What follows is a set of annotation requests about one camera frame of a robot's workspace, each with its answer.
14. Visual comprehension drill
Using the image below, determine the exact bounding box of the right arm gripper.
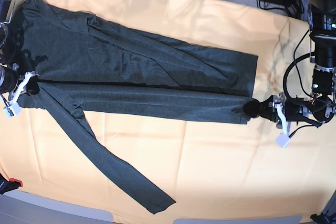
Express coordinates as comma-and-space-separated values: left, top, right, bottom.
2, 71, 40, 106

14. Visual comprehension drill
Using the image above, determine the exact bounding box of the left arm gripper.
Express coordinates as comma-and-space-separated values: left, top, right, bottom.
243, 92, 291, 136

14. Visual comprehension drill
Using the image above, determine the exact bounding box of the dark green long-sleeve shirt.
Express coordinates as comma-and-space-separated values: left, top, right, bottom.
9, 0, 258, 214

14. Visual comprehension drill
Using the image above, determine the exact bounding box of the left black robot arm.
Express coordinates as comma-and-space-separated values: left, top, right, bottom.
243, 0, 335, 134

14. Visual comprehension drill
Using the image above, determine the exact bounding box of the yellow table cloth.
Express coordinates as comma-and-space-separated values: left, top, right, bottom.
1, 0, 335, 223

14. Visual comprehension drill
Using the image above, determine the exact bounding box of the red and black clamp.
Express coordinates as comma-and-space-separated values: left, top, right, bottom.
0, 174, 23, 195

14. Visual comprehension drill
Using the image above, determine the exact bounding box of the black clamp right corner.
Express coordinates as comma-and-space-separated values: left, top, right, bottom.
310, 214, 335, 224

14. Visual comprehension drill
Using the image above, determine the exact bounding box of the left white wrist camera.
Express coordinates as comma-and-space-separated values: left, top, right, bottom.
276, 133, 290, 148

